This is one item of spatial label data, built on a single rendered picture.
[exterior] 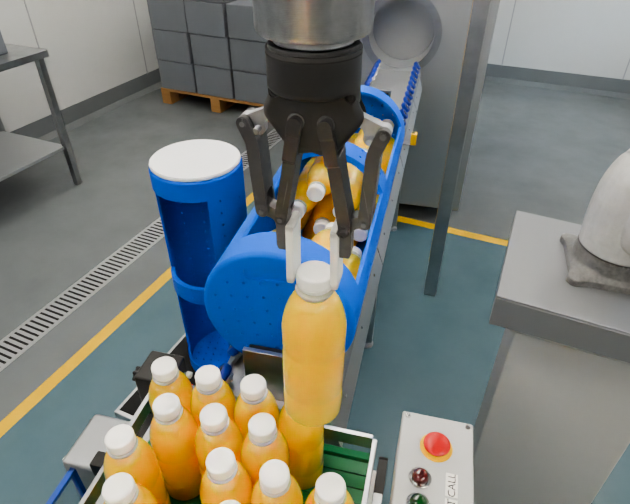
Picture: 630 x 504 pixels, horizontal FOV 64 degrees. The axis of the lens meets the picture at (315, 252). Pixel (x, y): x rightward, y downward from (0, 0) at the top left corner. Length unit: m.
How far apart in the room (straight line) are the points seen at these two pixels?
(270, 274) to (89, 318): 1.93
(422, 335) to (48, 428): 1.63
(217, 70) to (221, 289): 3.94
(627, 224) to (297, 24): 0.83
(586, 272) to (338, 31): 0.87
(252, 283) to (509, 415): 0.75
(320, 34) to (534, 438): 1.19
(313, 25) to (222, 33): 4.26
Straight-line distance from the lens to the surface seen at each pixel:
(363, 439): 0.90
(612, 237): 1.10
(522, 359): 1.21
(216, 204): 1.54
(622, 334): 1.08
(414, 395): 2.21
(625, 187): 1.07
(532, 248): 1.21
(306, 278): 0.51
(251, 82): 4.60
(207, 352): 2.15
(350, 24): 0.38
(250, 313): 0.93
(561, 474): 1.49
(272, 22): 0.38
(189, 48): 4.88
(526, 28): 5.92
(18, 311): 2.92
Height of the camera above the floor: 1.72
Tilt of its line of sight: 36 degrees down
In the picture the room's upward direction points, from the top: straight up
